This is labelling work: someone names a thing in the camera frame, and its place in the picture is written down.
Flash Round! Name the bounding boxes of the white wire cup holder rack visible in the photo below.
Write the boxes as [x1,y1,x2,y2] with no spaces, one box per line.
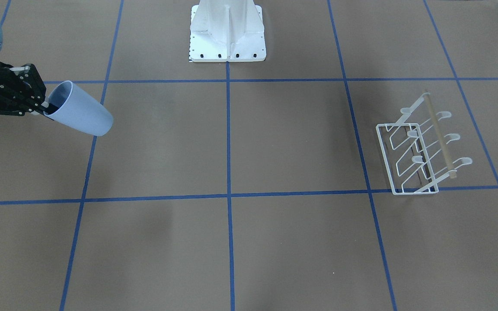
[375,92,473,196]

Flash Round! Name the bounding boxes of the light blue plastic cup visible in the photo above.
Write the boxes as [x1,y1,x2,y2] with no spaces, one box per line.
[43,80,113,136]

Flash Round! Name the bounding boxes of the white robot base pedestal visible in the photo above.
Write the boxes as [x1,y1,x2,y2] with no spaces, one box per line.
[188,0,267,63]

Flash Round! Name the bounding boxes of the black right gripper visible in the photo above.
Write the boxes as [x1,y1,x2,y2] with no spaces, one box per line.
[0,61,55,117]

